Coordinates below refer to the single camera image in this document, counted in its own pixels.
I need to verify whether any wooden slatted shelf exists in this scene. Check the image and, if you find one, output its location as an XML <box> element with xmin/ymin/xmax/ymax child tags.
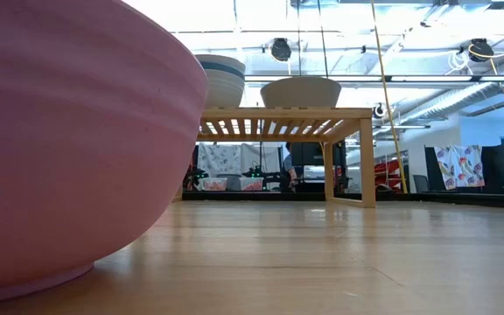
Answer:
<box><xmin>196</xmin><ymin>107</ymin><xmax>377</xmax><ymax>209</ymax></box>

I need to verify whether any person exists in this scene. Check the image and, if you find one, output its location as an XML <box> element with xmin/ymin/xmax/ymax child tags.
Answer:
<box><xmin>283</xmin><ymin>142</ymin><xmax>302</xmax><ymax>194</ymax></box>

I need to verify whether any pink ribbed bowl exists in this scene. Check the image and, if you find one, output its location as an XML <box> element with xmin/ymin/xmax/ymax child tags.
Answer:
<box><xmin>0</xmin><ymin>0</ymin><xmax>210</xmax><ymax>307</ymax></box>

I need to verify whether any clear plastic bin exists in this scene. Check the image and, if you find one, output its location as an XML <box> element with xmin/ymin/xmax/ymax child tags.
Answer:
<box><xmin>201</xmin><ymin>177</ymin><xmax>228</xmax><ymax>193</ymax></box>
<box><xmin>239</xmin><ymin>176</ymin><xmax>265</xmax><ymax>193</ymax></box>

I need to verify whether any beige ceramic bowl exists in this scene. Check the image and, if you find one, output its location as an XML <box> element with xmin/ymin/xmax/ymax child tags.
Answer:
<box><xmin>259</xmin><ymin>75</ymin><xmax>343</xmax><ymax>109</ymax></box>

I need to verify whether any grey office chair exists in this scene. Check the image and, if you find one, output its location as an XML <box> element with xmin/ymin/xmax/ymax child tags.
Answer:
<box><xmin>412</xmin><ymin>173</ymin><xmax>431</xmax><ymax>194</ymax></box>

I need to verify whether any yellow cable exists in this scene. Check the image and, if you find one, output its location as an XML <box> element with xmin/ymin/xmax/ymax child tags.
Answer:
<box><xmin>370</xmin><ymin>0</ymin><xmax>409</xmax><ymax>194</ymax></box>

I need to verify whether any colourful floral cloth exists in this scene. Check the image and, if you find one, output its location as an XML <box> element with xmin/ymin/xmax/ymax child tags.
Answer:
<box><xmin>434</xmin><ymin>143</ymin><xmax>486</xmax><ymax>190</ymax></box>

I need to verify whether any black aluminium table frame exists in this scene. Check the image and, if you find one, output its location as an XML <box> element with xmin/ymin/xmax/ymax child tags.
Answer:
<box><xmin>181</xmin><ymin>190</ymin><xmax>504</xmax><ymax>211</ymax></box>

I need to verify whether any pale floral cloth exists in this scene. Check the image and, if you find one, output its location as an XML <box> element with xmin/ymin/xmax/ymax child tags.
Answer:
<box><xmin>197</xmin><ymin>143</ymin><xmax>242</xmax><ymax>177</ymax></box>

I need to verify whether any black hanging cable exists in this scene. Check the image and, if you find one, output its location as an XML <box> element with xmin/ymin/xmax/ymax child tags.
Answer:
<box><xmin>317</xmin><ymin>0</ymin><xmax>331</xmax><ymax>79</ymax></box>

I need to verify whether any red-orange panel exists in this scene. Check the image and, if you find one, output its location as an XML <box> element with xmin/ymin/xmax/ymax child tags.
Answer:
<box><xmin>374</xmin><ymin>157</ymin><xmax>404</xmax><ymax>193</ymax></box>

